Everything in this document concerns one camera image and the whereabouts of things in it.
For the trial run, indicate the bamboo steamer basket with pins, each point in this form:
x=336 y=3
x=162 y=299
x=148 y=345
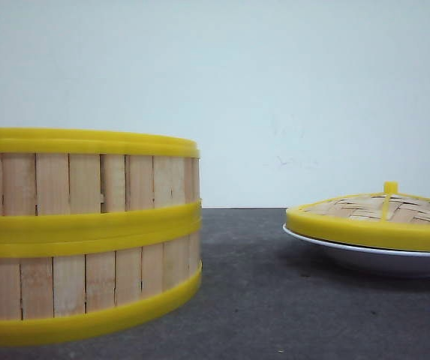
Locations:
x=67 y=298
x=76 y=187

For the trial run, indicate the woven bamboo steamer lid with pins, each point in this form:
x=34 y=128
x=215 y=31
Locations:
x=386 y=220

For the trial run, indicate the white shallow plate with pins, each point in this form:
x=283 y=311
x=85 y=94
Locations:
x=391 y=263

